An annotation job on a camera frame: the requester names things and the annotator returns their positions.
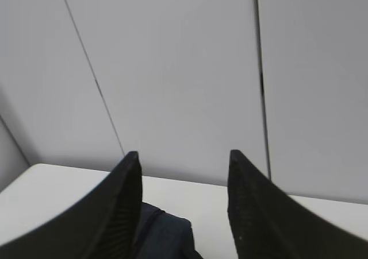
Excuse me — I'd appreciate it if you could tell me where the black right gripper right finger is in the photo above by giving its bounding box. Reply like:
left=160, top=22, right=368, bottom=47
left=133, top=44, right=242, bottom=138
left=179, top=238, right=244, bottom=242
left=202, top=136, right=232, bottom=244
left=227, top=150, right=367, bottom=258

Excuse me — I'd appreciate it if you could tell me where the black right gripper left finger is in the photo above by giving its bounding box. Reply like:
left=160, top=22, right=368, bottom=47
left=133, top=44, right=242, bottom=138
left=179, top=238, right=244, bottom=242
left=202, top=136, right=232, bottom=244
left=1, top=152, right=142, bottom=258

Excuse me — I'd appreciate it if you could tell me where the dark blue lunch bag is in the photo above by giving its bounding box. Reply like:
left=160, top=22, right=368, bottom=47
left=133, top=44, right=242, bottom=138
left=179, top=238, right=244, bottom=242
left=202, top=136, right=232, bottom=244
left=131, top=202, right=202, bottom=259

